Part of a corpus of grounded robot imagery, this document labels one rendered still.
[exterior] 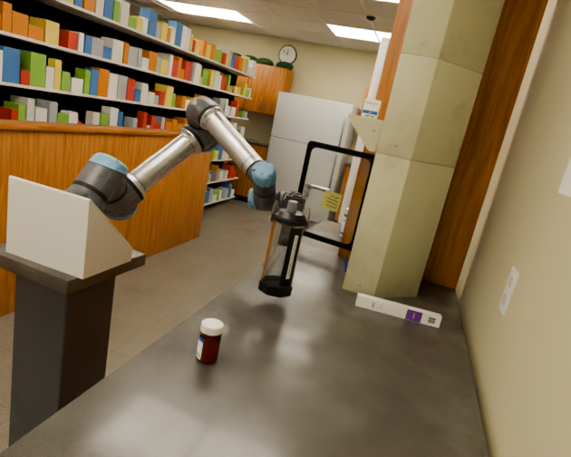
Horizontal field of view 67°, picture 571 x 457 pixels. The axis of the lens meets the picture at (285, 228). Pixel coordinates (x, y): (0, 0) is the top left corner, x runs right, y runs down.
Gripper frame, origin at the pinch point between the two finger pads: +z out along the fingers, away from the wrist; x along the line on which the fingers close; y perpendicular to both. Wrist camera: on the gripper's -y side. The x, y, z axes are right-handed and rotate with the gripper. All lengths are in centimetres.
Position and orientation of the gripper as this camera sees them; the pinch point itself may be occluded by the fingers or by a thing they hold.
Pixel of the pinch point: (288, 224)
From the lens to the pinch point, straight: 121.4
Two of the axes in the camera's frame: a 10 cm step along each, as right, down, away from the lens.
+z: -0.5, 1.9, -9.8
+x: 9.8, 2.1, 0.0
